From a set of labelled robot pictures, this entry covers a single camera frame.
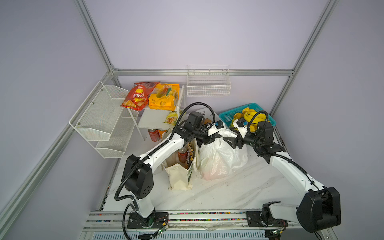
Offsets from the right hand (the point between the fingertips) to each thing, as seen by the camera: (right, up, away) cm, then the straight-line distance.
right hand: (227, 132), depth 78 cm
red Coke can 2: (-45, -2, +21) cm, 49 cm away
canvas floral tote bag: (-25, -24, -2) cm, 35 cm away
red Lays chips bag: (-49, +18, +2) cm, 52 cm away
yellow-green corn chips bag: (-32, +9, +15) cm, 37 cm away
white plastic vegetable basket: (-8, +14, +37) cm, 40 cm away
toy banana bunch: (+21, +12, +29) cm, 38 cm away
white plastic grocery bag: (-4, -15, +4) cm, 16 cm away
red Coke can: (-25, -12, +9) cm, 29 cm away
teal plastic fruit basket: (+7, +11, +34) cm, 36 cm away
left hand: (-4, -1, 0) cm, 4 cm away
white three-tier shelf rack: (-45, +8, +21) cm, 50 cm away
